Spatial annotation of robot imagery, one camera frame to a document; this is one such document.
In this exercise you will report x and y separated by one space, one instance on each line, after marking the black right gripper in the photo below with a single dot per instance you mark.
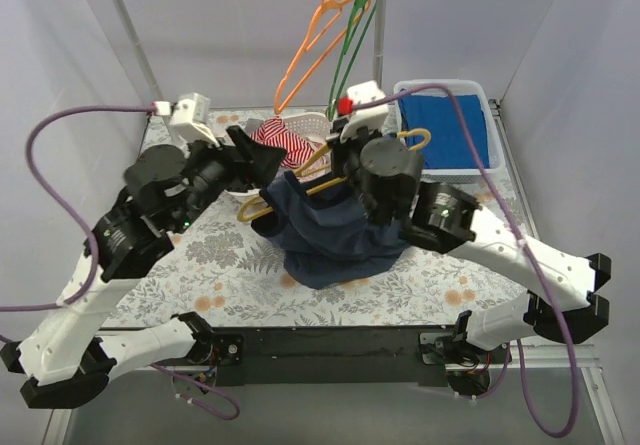
343 146

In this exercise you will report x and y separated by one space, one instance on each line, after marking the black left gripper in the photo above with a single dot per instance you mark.
240 160

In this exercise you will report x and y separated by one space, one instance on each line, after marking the yellow clothes hanger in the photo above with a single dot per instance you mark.
309 168

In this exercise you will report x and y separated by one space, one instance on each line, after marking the navy blue tank top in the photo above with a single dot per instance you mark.
326 237

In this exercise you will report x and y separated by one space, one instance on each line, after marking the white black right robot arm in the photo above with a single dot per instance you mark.
560 303

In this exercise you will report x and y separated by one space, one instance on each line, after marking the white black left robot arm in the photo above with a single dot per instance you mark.
65 363

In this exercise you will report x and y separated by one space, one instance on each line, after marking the green clothes hanger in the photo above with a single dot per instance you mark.
357 27

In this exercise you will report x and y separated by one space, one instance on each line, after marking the white oval laundry basket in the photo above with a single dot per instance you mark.
309 124

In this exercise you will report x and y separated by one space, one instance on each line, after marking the red white striped garment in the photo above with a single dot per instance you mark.
275 133

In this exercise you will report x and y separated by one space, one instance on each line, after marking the blue folded cloth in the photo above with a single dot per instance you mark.
447 149

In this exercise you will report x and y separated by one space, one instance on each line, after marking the white rectangular basket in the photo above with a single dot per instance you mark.
497 159

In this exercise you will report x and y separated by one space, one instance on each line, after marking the floral table mat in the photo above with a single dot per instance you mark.
224 271

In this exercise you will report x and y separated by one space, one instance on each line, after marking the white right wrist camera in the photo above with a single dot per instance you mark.
363 105

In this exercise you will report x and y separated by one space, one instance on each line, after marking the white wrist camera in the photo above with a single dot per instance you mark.
186 119
363 105

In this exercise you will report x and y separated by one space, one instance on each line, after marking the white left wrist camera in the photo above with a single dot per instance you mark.
186 119

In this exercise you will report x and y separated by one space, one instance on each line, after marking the aluminium frame rail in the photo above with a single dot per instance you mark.
123 414

